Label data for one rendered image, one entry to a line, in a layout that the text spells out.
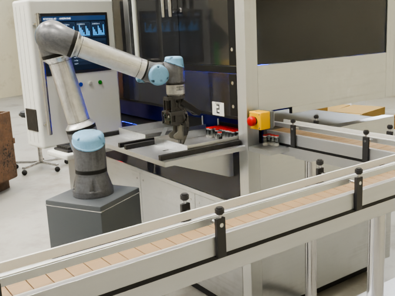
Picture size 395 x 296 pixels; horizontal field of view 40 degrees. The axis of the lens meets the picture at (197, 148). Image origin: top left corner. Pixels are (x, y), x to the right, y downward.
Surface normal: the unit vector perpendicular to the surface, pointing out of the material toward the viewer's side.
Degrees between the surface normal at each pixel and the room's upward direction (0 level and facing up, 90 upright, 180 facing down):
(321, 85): 90
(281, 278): 90
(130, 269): 90
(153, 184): 90
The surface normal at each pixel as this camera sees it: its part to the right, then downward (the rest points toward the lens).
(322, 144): -0.82, 0.16
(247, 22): 0.58, 0.15
